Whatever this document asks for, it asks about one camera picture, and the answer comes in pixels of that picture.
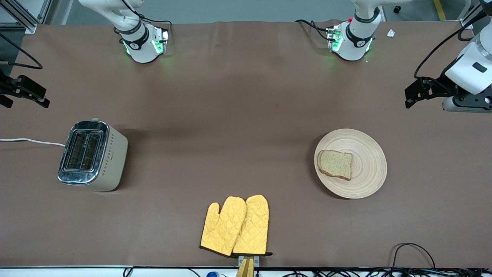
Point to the brown bread slice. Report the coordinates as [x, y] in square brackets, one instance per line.
[335, 164]

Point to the aluminium frame profile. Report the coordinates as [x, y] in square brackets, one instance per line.
[467, 24]
[11, 26]

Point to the white table edge rail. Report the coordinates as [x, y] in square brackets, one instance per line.
[57, 272]

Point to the small metal bracket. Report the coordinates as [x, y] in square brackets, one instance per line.
[256, 261]

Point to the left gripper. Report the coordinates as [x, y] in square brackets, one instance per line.
[439, 85]

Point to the round wooden plate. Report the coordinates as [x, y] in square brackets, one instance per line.
[369, 165]

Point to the brown table cover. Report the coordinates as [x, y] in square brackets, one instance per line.
[269, 96]

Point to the arm base connector plate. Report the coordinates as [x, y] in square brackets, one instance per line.
[332, 36]
[163, 38]

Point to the white paper scrap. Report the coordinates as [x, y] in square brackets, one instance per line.
[391, 33]

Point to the beige chrome two-slot toaster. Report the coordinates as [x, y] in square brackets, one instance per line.
[107, 161]

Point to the yellow quilted oven mitt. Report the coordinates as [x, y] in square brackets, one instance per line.
[253, 227]
[221, 227]

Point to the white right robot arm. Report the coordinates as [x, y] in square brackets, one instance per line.
[142, 50]

